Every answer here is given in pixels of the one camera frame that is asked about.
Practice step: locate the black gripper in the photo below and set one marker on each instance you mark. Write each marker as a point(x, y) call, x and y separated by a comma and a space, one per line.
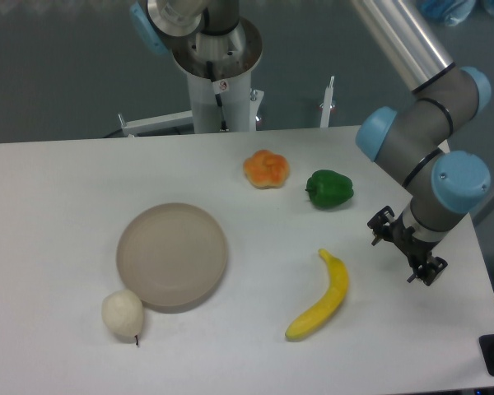
point(425, 267)

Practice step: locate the yellow banana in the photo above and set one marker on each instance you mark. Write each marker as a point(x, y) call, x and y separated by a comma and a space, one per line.
point(323, 309)

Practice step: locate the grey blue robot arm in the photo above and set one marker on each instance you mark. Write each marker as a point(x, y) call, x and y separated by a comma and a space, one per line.
point(406, 145)

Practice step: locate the green bell pepper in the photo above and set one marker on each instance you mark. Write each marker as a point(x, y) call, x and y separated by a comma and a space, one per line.
point(328, 189)

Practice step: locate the orange bread roll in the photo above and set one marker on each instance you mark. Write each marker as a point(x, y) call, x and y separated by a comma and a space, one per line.
point(265, 169)

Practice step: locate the beige round plate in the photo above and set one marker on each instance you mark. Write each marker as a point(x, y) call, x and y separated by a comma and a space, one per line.
point(172, 256)

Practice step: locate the blue plastic bag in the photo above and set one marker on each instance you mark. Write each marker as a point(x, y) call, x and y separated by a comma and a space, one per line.
point(446, 12)

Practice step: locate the white pear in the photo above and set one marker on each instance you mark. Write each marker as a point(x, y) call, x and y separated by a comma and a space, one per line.
point(123, 314)

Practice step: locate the white bracket right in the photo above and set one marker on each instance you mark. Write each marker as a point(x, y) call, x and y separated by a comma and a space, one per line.
point(328, 104)

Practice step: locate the white bracket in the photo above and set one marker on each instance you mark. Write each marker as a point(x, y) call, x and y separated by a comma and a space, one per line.
point(158, 125)
point(328, 104)

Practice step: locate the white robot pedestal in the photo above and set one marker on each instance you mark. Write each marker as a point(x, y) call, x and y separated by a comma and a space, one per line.
point(218, 70)

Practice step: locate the white bracket left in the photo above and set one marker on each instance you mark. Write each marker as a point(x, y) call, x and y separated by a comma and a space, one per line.
point(158, 125)

